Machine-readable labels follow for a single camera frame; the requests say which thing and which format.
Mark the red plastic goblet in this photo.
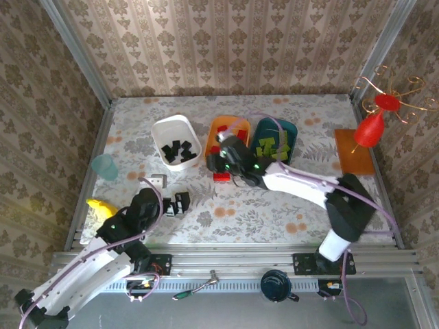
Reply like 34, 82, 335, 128
353, 94, 401, 149

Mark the green handled screwdriver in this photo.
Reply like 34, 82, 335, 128
171, 269, 221, 302

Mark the slotted grey cable duct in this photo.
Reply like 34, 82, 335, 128
60, 278, 344, 293

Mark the yellow banana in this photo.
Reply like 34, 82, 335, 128
85, 197, 117, 220

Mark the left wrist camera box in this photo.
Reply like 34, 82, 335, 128
148, 173, 168, 188

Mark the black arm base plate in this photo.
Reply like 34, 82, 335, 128
111, 254, 172, 277
293, 253, 356, 276

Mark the translucent teal cup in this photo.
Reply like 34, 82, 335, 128
91, 154, 119, 182

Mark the copper wire stand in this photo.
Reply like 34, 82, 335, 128
352, 64, 439, 125

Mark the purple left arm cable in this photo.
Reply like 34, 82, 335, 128
19, 176, 164, 329

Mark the dark blue mug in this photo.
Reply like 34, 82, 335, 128
259, 269, 300, 303

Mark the aluminium table side rail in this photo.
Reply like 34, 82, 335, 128
348, 93, 405, 249
64, 101, 116, 251

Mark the white plastic container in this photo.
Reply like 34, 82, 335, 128
151, 114, 202, 172

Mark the orange plastic container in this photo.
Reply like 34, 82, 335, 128
204, 115, 253, 162

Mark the teal plastic container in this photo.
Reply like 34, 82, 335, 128
249, 117, 298, 167

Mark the orange wooden board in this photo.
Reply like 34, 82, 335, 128
334, 128, 376, 176

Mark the aluminium front rail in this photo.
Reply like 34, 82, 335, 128
51, 252, 419, 279

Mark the aluminium frame post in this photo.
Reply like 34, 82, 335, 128
38, 0, 113, 108
349, 0, 418, 103

